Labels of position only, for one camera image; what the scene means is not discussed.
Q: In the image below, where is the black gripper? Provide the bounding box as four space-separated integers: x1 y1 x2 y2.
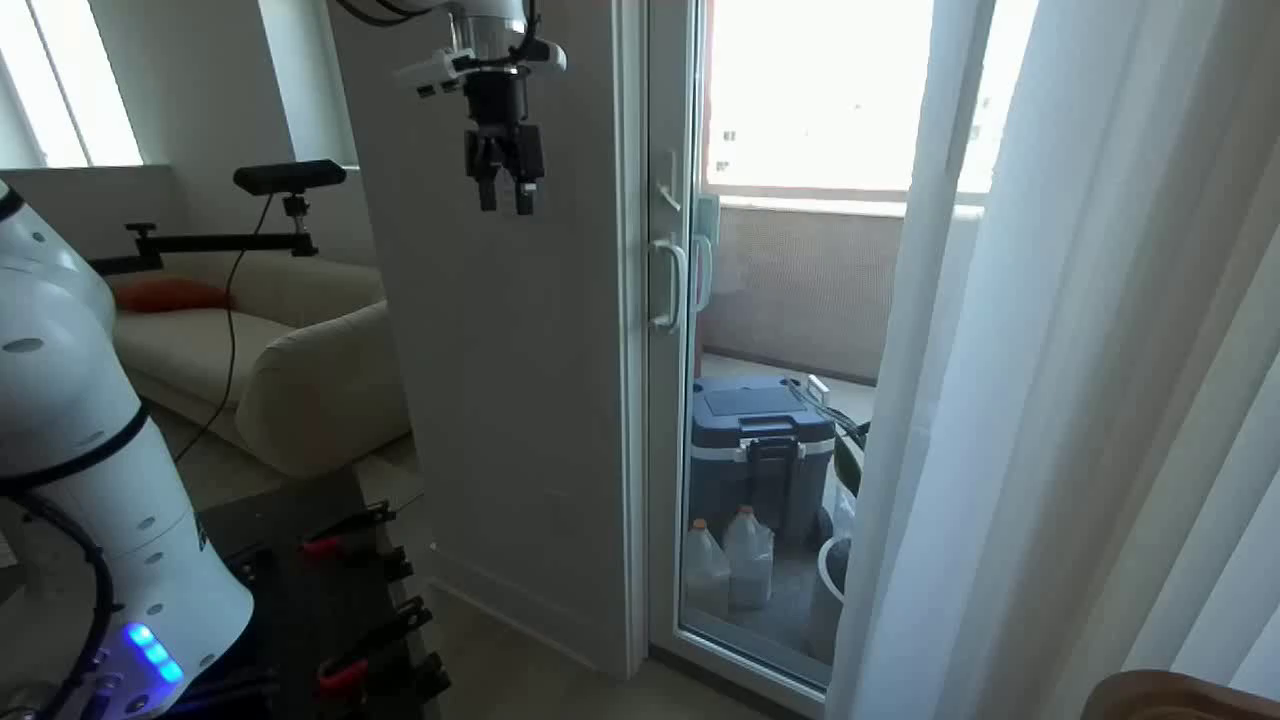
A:
459 68 549 221

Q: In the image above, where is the white glass sliding door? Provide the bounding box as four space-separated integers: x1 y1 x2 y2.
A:
613 0 936 720

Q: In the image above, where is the cream sofa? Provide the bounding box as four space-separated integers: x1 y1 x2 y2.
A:
107 248 413 483

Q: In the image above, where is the orange cushion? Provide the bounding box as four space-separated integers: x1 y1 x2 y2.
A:
110 271 230 321

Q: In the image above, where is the blue grey cooler box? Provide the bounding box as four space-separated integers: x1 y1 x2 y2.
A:
687 373 838 547

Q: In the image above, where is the red black bar clamp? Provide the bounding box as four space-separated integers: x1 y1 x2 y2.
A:
313 596 436 700
299 500 400 565

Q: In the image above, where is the clear plastic jug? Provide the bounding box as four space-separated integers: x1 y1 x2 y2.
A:
678 514 736 623
720 503 778 617

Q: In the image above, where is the grey bucket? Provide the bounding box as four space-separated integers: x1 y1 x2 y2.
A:
806 532 854 633

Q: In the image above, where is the white sheer curtain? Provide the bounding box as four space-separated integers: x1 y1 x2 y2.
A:
824 0 1280 720

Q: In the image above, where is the brown wooden chair back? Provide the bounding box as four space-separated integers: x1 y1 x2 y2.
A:
1076 667 1280 720

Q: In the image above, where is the white door handle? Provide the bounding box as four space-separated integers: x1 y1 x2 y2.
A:
646 230 687 334

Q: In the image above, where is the black stereo camera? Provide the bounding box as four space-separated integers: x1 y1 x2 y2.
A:
230 157 350 200

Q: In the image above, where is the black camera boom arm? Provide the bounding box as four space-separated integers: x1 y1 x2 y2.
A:
87 188 322 278

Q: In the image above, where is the black camera cable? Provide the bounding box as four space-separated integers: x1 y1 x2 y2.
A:
168 191 280 471

